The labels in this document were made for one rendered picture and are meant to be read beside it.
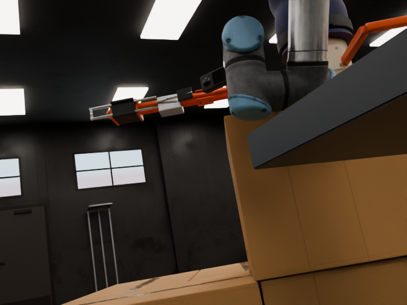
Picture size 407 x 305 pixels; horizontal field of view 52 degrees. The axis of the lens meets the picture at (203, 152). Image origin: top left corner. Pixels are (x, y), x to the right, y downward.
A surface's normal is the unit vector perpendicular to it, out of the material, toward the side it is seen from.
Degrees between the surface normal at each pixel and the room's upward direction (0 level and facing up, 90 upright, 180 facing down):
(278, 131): 90
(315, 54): 115
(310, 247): 90
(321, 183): 90
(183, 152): 90
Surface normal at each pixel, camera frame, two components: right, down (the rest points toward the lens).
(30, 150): 0.36, -0.27
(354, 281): -0.05, -0.22
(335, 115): -0.92, 0.07
